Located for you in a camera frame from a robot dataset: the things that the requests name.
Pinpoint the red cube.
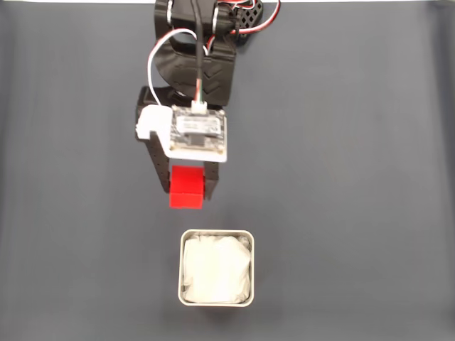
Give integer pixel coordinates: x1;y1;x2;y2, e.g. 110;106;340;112
168;165;206;210

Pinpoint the beige square box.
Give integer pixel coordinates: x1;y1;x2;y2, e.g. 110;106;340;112
177;229;255;308

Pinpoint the white crumpled cloth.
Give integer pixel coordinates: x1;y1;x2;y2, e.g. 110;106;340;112
182;232;252;305

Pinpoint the dark grey table mat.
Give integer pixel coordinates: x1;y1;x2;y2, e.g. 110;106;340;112
0;1;455;341

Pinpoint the black camera cable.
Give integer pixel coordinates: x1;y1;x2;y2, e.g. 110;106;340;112
191;0;209;106

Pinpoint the white camera board with mount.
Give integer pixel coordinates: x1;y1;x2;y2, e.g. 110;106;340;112
136;104;229;164

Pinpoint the white red servo cable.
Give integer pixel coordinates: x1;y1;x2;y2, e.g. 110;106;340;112
209;0;282;45
146;28;198;107

